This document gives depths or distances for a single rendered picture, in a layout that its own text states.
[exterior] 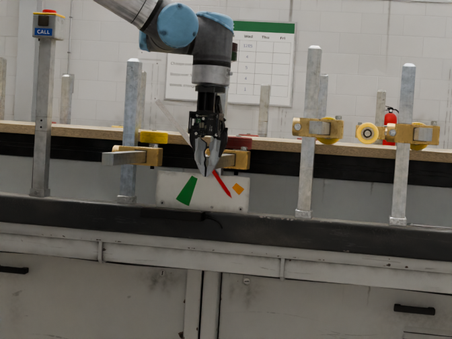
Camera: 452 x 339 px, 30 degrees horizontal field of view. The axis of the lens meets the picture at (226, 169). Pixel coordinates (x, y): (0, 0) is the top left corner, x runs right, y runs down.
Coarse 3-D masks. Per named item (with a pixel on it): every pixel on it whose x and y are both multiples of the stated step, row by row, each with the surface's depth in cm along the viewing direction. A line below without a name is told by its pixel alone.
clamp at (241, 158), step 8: (208, 152) 231; (224, 152) 230; (232, 152) 229; (240, 152) 229; (248, 152) 229; (240, 160) 229; (248, 160) 230; (232, 168) 230; (240, 168) 229; (248, 168) 232
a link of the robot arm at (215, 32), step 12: (204, 12) 194; (204, 24) 193; (216, 24) 193; (228, 24) 194; (204, 36) 192; (216, 36) 193; (228, 36) 195; (204, 48) 193; (216, 48) 193; (228, 48) 195; (204, 60) 193; (216, 60) 193; (228, 60) 195
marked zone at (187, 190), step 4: (192, 176) 232; (188, 180) 232; (192, 180) 232; (196, 180) 231; (188, 184) 232; (192, 184) 232; (184, 188) 232; (188, 188) 232; (192, 188) 232; (180, 192) 232; (184, 192) 232; (188, 192) 232; (192, 192) 232; (180, 196) 232; (184, 196) 232; (188, 196) 232; (180, 200) 232; (184, 200) 232; (188, 200) 232; (188, 204) 232
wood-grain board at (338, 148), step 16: (0, 128) 259; (16, 128) 258; (32, 128) 257; (64, 128) 255; (80, 128) 254; (96, 128) 267; (112, 128) 293; (208, 144) 248; (256, 144) 245; (272, 144) 244; (288, 144) 243; (320, 144) 242; (336, 144) 262; (352, 144) 286; (368, 144) 314; (416, 160) 237; (432, 160) 236; (448, 160) 235
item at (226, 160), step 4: (208, 156) 203; (224, 156) 214; (228, 156) 219; (232, 156) 225; (220, 160) 209; (224, 160) 214; (228, 160) 220; (232, 160) 226; (220, 164) 209; (224, 164) 214; (228, 164) 220; (232, 164) 226; (216, 168) 204
